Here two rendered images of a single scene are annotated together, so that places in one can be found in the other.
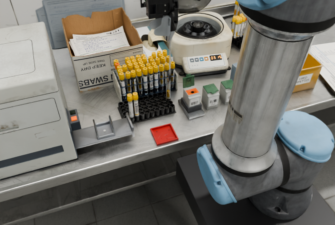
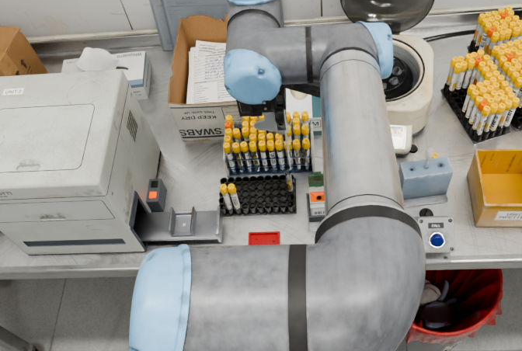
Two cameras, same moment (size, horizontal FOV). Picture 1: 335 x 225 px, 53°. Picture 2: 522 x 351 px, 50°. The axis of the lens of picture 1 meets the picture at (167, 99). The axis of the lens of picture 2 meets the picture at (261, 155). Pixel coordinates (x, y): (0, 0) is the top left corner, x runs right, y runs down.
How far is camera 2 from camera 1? 0.52 m
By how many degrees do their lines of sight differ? 24
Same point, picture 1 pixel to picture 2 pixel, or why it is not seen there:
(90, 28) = (223, 34)
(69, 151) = (133, 244)
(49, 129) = (102, 224)
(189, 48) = not seen: hidden behind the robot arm
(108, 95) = (216, 158)
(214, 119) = not seen: hidden behind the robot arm
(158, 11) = (254, 108)
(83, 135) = (156, 224)
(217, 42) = (396, 111)
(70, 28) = (193, 31)
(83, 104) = (179, 165)
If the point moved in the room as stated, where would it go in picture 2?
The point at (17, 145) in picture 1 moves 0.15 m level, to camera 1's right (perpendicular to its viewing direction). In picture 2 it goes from (68, 231) to (130, 253)
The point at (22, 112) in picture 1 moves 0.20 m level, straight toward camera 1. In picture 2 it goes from (67, 207) to (64, 309)
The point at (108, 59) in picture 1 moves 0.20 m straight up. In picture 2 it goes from (220, 112) to (203, 50)
